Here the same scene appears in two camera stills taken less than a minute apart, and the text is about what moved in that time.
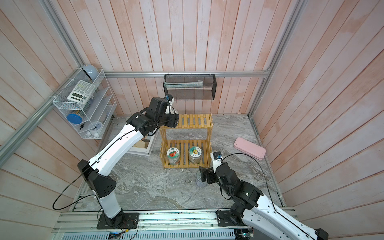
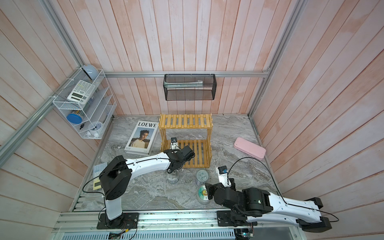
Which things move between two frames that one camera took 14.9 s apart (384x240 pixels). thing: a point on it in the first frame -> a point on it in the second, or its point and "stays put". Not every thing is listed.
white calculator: [81, 92] stays put
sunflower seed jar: [195, 154] -> [202, 197]
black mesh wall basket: [190, 87] stays put
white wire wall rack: [89, 104] stays put
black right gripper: [204, 174] -> [216, 188]
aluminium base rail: [191, 225] stays put
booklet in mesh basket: [199, 84] stays put
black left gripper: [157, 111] -> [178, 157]
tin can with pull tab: [198, 180] stays put
